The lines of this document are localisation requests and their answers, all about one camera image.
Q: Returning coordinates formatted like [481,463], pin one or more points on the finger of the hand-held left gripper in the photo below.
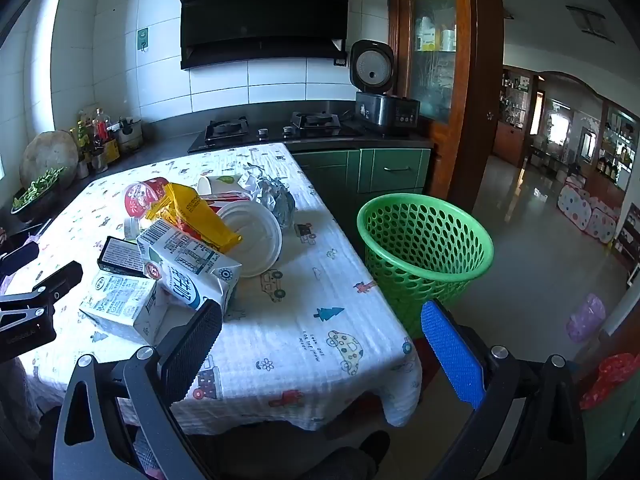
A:
[57,280]
[20,256]

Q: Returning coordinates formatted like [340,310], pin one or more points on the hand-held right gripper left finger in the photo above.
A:
[192,345]

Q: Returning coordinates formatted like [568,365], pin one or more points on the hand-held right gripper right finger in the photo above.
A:
[450,355]

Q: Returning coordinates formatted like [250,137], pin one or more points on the green plastic basket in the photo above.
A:
[425,260]

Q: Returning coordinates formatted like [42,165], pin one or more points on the yellow snack bag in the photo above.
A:
[200,215]

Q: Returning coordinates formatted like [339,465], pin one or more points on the black box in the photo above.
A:
[117,255]

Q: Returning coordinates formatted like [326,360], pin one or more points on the green label milk carton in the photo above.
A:
[120,305]

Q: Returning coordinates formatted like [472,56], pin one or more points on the bowl of green vegetables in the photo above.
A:
[37,187]

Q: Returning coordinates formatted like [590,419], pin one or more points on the blue print milk carton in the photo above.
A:
[185,265]

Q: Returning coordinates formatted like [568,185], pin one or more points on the round wooden cutting board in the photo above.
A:
[47,155]

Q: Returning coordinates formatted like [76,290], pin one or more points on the printed white tablecloth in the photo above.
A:
[300,310]

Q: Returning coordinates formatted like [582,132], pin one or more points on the red paper cup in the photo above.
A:
[142,197]

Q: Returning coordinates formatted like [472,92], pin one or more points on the white plastic lid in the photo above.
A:
[255,240]

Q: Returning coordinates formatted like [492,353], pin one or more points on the pink plastic bag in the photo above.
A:
[586,317]

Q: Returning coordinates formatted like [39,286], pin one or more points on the group of condiment bottles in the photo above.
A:
[100,135]

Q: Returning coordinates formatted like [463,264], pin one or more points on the white paper cup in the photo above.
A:
[215,185]

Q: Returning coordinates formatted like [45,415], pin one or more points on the red plastic bag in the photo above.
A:
[610,380]

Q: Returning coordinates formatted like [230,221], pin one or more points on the crumpled foil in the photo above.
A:
[272,195]

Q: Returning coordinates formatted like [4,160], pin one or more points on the green kitchen cabinet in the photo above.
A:
[395,167]

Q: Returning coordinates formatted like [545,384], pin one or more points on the polka dot play tent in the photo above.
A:
[590,215]

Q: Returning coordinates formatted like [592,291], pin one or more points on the black gas stove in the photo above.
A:
[270,132]

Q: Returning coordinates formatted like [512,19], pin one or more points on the black rice cooker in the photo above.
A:
[385,110]

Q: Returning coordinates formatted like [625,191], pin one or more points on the wooden display cabinet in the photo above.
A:
[617,150]

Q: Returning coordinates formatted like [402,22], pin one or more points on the wooden glass door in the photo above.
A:
[480,60]

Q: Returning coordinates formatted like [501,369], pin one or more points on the black range hood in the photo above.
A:
[265,15]

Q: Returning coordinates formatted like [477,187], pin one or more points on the ceiling light fixture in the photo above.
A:
[590,21]

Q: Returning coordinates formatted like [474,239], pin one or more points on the green wall hook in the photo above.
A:
[143,39]

